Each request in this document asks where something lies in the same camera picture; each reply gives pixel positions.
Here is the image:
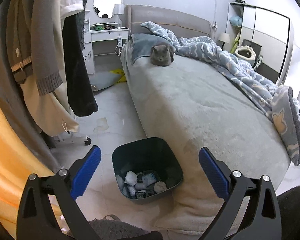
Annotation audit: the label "dark green trash bin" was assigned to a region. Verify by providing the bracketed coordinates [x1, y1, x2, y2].
[112, 137, 183, 204]

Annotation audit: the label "white clothes rack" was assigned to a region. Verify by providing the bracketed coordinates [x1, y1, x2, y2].
[52, 129, 92, 146]

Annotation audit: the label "white crumpled sock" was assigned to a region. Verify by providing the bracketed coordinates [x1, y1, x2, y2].
[125, 171, 138, 186]

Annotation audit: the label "blue white tissue pack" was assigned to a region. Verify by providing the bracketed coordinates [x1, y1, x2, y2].
[141, 172, 157, 186]

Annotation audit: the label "beige hanging coat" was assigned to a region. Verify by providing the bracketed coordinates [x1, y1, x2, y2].
[21, 0, 83, 137]

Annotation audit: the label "black hanging garment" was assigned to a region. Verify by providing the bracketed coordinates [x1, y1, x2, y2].
[62, 15, 98, 117]

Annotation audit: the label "grey bed with headboard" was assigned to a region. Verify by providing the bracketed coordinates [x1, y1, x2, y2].
[120, 4, 292, 240]

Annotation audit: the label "grey floor cushion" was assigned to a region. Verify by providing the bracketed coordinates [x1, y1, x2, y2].
[89, 72, 121, 92]

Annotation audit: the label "blue cloud pattern blanket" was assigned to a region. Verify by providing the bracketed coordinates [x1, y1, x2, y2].
[141, 21, 300, 166]

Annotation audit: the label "white cat bed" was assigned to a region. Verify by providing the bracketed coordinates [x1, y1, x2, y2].
[235, 46, 256, 66]

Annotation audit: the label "grey cat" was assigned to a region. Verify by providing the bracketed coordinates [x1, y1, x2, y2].
[150, 43, 174, 67]

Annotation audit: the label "blue grey pillow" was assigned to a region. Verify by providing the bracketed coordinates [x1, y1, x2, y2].
[130, 33, 172, 63]

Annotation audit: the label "bedside table lamp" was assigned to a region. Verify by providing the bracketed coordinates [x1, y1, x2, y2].
[218, 33, 230, 49]

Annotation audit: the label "white vanity dresser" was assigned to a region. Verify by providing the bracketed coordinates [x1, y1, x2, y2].
[83, 1, 130, 76]

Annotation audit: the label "white black wardrobe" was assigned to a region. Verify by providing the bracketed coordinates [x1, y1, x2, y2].
[225, 2, 294, 83]

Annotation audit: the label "grey knit sweater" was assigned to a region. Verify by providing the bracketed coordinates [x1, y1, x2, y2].
[6, 0, 63, 95]

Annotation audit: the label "round vanity mirror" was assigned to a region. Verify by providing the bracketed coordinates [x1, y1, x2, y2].
[93, 0, 123, 18]

